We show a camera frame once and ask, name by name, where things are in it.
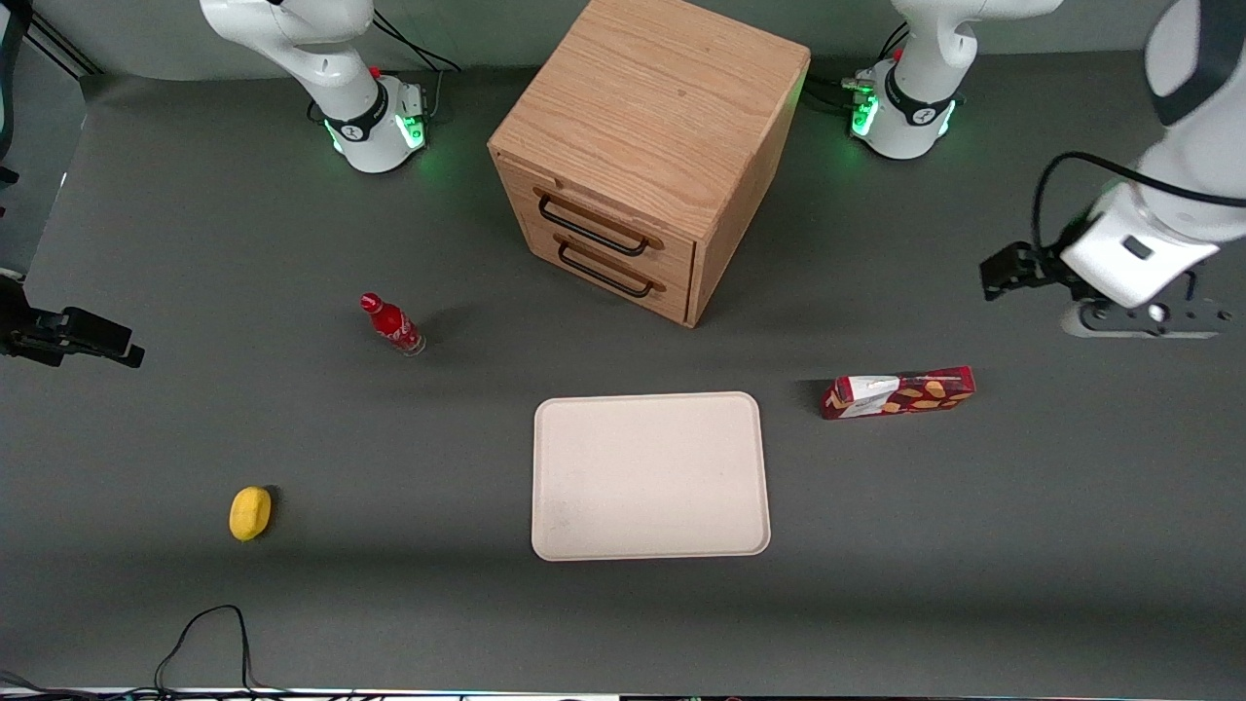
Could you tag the wooden drawer front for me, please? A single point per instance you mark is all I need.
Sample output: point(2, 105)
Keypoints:
point(672, 255)
point(545, 243)

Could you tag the beige plastic tray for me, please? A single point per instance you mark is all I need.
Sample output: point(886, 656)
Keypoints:
point(642, 477)

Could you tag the red cola bottle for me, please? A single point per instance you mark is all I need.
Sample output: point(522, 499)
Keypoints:
point(391, 323)

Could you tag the wooden drawer cabinet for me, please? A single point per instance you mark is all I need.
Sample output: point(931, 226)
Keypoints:
point(652, 97)

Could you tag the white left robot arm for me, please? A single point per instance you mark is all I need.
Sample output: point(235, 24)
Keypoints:
point(920, 117)

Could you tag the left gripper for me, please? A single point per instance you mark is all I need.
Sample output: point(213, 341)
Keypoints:
point(1043, 263)

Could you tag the yellow lemon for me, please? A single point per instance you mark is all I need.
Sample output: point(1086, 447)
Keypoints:
point(249, 513)

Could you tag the red cookie box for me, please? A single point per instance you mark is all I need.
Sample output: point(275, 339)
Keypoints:
point(905, 394)

